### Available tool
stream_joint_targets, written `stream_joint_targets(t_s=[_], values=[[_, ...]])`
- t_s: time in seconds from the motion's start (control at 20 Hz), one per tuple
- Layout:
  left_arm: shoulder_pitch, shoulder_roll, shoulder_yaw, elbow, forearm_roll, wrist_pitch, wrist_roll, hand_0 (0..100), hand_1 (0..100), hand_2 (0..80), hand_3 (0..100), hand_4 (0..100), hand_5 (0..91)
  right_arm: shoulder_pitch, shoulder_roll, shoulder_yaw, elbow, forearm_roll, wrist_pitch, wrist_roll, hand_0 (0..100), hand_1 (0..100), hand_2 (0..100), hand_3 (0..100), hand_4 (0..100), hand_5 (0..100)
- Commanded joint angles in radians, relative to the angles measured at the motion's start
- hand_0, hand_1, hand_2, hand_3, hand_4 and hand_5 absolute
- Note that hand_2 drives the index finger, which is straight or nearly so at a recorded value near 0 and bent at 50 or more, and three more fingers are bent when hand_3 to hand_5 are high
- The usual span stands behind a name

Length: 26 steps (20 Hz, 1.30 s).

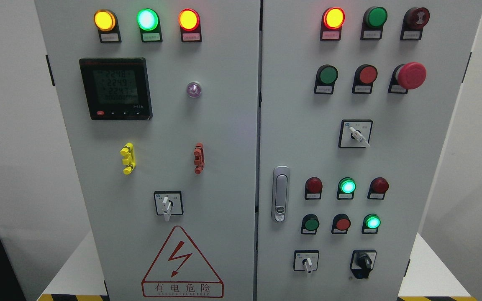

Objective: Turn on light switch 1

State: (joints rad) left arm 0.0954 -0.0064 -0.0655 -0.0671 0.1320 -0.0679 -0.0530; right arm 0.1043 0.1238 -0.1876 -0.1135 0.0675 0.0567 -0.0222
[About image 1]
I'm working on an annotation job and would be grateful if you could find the white lever rotary switch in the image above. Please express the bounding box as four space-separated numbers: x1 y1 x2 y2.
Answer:
153 191 184 222

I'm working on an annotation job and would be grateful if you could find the red terminal connector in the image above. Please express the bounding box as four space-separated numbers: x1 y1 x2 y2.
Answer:
193 143 205 175

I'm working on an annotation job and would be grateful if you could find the clear bulb indicator lamp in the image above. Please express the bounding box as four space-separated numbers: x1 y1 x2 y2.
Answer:
186 81 202 98

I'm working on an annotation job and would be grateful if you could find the dark red indicator left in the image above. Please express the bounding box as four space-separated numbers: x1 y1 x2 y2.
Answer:
304 177 323 200

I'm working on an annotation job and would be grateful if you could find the dark red indicator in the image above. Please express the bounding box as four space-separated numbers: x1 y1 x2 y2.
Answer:
304 177 323 200
367 177 390 200

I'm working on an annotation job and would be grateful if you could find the left grey cabinet door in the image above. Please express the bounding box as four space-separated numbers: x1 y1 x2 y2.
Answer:
35 0 261 301

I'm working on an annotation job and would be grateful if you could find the grey cabinet door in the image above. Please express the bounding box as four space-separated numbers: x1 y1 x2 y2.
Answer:
35 0 261 301
256 0 482 301

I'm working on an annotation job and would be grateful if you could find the green push button lower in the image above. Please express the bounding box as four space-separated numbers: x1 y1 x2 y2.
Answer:
300 214 320 235

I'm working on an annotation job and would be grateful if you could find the green push button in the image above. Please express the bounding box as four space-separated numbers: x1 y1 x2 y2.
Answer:
313 64 338 94
300 214 320 235

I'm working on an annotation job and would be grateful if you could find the lit green indicator middle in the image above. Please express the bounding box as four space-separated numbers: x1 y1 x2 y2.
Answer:
336 177 356 200

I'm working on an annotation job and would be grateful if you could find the yellow terminal connector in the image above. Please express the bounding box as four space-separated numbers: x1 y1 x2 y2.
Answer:
119 143 136 175

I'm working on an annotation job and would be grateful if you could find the green push button upper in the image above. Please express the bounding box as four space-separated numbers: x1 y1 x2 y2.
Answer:
313 64 338 94

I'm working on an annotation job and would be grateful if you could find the red push button lower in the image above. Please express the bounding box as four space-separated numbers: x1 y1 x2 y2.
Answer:
331 213 351 234

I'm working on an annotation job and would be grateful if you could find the red push button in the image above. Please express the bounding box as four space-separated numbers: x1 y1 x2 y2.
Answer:
331 213 351 234
352 64 377 94

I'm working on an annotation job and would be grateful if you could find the right grey cabinet door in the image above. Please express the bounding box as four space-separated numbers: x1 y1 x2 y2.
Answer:
256 0 482 301

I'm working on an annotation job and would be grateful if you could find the red electrical hazard warning sign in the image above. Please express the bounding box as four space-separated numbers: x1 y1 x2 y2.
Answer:
141 225 224 298

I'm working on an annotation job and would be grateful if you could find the black digital power meter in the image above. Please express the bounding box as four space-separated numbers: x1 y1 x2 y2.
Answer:
79 57 153 120

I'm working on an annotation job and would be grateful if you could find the red-rimmed indicator light left door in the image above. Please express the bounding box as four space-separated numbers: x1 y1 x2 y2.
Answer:
178 8 202 42

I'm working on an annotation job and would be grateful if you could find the dark red indicator right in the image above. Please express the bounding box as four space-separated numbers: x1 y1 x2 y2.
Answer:
367 177 390 200

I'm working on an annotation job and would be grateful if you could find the red push button upper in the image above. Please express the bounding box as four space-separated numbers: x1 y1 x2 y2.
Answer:
352 64 377 94

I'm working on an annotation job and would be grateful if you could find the lit green button lower right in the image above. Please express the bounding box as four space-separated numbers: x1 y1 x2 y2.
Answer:
361 213 381 234

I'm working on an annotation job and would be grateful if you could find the green indicator light top left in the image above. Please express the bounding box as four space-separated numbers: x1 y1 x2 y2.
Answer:
136 8 162 43

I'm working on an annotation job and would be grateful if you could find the red lit indicator right door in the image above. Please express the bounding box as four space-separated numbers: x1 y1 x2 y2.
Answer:
320 6 346 41

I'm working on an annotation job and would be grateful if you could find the red emergency stop mushroom button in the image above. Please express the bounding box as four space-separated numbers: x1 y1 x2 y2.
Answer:
388 62 427 94

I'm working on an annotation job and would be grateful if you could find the yellow indicator light top left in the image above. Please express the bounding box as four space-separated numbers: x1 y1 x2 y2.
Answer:
94 9 122 43

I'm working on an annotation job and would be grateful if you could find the green unlit indicator top right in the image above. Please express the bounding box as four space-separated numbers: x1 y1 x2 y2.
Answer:
360 6 388 40

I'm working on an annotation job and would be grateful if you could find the dark red buzzer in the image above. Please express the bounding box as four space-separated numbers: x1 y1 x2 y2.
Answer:
400 7 430 41

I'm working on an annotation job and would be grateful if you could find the silver cabinet door handle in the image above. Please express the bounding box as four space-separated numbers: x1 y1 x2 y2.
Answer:
271 166 290 222

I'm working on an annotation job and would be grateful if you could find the white lever selector switch upper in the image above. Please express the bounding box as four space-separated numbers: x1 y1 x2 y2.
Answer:
338 120 373 148

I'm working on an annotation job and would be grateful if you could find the white lever selector switch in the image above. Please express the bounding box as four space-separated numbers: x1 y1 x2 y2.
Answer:
293 250 320 274
338 120 373 148

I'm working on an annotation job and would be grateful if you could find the white lever selector switch lower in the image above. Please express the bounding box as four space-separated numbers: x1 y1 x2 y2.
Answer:
293 250 320 274

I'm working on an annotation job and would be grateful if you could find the black knob selector switch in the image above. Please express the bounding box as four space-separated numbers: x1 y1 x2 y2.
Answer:
350 250 377 279

